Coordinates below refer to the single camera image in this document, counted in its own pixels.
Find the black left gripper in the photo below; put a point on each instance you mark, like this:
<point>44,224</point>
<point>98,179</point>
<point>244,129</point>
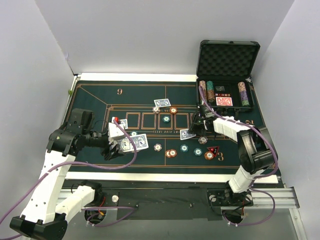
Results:
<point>110,149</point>

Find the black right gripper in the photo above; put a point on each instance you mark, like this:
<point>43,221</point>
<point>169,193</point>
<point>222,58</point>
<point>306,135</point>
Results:
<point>199,120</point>

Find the blue card seat three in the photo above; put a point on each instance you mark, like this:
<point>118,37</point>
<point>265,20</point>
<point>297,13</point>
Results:
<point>184,134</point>

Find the red triangular marker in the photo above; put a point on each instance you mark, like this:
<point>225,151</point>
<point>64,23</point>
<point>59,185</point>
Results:
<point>214,149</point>

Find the blue card seat five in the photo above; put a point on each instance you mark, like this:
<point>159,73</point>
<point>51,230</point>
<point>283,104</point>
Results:
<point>124,122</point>

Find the red five chips seat three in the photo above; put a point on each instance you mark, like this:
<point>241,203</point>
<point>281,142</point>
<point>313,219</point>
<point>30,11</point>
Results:
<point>208,155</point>

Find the blue backed card deck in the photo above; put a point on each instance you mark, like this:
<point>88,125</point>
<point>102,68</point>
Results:
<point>140,141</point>

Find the red five chips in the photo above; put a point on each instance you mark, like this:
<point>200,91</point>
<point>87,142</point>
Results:
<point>173,110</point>

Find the green fifty chips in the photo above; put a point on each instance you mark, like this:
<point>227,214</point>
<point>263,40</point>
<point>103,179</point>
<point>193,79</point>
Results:
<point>166,119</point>

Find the red five chip stack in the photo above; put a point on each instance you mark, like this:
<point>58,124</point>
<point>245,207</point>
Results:
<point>171,153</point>

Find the blue card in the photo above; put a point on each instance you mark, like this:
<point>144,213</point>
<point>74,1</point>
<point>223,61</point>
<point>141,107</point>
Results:
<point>160,103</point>

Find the blue playing card box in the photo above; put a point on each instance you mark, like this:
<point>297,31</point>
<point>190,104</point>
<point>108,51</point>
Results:
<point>126,145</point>

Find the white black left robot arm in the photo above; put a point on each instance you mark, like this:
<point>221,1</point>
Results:
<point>45,219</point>

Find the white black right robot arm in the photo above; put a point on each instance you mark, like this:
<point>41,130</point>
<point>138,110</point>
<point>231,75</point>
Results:
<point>256,151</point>

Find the green chip stack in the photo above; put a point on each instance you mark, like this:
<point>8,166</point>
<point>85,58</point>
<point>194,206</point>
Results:
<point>184,148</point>

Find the red card deck in case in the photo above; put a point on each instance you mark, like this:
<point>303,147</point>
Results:
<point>224,101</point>

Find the green brown chip row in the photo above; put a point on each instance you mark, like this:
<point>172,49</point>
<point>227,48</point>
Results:
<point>210,91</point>

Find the brown chip row in case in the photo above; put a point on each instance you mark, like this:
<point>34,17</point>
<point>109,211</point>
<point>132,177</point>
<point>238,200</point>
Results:
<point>203,92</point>

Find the dark green poker mat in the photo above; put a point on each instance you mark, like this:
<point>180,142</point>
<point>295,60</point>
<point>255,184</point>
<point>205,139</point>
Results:
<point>134,101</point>

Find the purple brown chip row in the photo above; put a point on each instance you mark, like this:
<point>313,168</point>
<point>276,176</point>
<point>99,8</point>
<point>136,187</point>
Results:
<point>243,94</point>

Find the black poker chip case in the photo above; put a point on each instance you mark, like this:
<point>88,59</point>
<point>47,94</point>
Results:
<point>227,63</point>

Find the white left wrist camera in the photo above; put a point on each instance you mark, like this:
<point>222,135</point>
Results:
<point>114,132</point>

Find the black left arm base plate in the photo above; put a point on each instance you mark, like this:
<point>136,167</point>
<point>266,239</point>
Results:
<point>104,198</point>

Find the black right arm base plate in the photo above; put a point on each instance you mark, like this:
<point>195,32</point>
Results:
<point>226,198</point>

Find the aluminium mounting rail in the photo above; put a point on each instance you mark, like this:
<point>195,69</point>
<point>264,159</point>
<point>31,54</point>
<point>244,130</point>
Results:
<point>265,198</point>

